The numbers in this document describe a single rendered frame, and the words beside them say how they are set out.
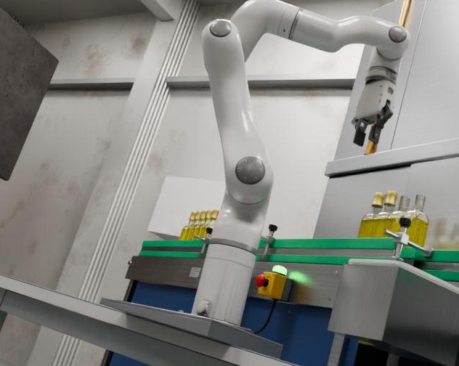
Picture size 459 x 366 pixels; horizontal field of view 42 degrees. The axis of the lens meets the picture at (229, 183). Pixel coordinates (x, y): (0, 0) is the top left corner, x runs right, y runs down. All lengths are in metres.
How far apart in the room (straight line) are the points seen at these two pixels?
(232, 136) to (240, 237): 0.26
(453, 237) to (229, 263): 0.73
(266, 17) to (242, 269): 0.69
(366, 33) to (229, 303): 0.76
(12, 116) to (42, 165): 1.44
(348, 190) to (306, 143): 2.86
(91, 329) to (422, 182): 1.11
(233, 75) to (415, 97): 0.90
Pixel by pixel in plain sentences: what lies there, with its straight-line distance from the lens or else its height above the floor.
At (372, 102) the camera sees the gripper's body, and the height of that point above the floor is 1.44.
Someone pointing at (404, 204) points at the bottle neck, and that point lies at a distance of 1.83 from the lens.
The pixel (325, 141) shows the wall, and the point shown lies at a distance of 5.08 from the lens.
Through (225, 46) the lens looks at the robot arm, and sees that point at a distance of 1.56.
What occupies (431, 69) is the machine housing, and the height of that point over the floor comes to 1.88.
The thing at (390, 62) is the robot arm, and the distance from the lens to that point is 1.65.
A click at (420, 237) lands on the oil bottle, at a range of 1.76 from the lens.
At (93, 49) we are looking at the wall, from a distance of 7.68.
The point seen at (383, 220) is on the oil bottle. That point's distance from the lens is 1.83.
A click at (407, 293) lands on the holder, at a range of 1.30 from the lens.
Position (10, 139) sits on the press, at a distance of 5.98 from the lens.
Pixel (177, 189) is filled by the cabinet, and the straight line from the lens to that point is 5.26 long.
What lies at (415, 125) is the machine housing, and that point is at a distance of 2.20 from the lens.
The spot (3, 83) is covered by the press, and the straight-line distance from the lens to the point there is 5.85.
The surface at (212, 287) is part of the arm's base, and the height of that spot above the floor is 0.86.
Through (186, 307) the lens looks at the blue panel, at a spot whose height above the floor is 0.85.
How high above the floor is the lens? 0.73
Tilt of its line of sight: 15 degrees up
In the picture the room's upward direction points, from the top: 18 degrees clockwise
